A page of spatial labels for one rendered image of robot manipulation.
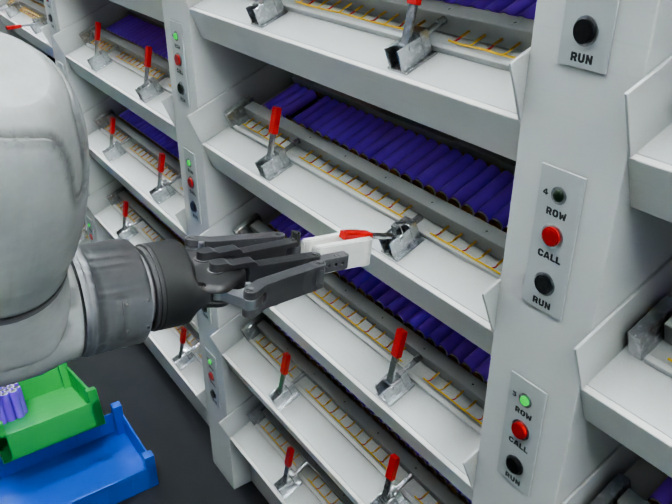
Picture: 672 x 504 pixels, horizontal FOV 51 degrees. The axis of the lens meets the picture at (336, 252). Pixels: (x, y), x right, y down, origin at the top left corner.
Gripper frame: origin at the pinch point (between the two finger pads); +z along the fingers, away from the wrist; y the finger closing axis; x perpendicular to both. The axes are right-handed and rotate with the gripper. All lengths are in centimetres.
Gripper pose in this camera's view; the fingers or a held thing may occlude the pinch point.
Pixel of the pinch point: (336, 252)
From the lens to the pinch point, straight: 70.7
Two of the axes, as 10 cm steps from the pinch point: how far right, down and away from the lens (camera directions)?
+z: 8.1, -1.5, 5.6
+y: 5.7, 3.9, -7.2
